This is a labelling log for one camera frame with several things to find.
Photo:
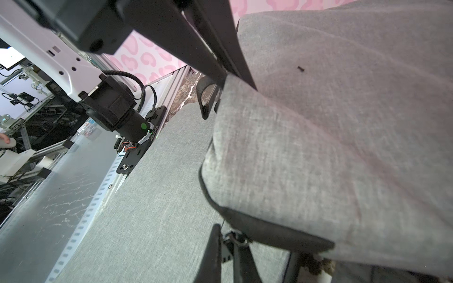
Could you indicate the aluminium front rail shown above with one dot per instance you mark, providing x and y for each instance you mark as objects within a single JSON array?
[{"x": 87, "y": 224}]

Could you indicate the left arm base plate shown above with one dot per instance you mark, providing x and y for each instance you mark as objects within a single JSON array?
[{"x": 135, "y": 152}]

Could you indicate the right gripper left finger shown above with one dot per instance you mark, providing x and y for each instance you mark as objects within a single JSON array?
[{"x": 210, "y": 267}]

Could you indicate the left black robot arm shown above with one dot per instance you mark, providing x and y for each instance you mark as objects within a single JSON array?
[{"x": 54, "y": 34}]

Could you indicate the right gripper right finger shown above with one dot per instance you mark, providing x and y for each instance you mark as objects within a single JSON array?
[{"x": 245, "y": 270}]

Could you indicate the grey laptop bag with strap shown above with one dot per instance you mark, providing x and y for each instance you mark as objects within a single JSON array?
[{"x": 170, "y": 212}]

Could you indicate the grey laptop sleeve top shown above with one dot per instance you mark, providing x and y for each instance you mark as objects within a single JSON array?
[{"x": 345, "y": 143}]

